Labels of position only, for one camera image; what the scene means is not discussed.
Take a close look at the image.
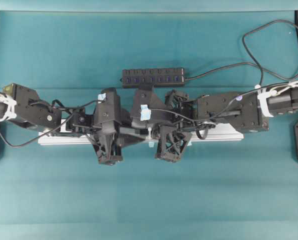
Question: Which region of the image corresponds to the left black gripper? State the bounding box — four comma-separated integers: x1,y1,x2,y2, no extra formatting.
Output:
66,107,148,166

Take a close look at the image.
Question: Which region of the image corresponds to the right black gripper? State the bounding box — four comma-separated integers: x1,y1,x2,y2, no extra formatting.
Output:
153,89,209,163

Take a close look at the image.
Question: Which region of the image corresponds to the black USB cable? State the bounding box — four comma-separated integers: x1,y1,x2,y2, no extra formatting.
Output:
118,19,298,137

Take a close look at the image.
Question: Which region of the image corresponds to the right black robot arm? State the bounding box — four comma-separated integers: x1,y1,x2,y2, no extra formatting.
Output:
149,80,298,141

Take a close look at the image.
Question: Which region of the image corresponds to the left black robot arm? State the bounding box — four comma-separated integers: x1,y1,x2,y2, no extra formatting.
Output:
0,83,150,166

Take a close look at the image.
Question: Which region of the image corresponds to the black USB hub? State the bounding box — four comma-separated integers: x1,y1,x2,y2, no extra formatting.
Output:
121,67,185,88

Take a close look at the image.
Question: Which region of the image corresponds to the middle blue tape piece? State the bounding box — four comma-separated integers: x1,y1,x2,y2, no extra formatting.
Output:
148,142,155,148

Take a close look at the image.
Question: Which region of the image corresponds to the middle white ring clip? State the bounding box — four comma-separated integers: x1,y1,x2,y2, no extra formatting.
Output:
146,127,153,140

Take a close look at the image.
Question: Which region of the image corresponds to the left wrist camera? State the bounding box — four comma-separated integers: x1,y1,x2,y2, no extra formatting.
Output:
92,87,122,135

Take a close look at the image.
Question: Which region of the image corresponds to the silver aluminium extrusion rail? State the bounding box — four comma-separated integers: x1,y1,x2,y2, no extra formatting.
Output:
38,123,244,148

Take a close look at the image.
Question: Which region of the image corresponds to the left camera thin cable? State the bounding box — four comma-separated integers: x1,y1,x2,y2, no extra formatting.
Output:
0,99,107,148

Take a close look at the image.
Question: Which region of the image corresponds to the camera thin cable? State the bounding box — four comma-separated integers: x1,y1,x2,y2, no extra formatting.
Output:
148,86,298,140
0,99,107,148

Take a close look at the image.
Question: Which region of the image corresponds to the right camera thin cable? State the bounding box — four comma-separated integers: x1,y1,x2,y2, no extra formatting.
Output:
148,86,298,140

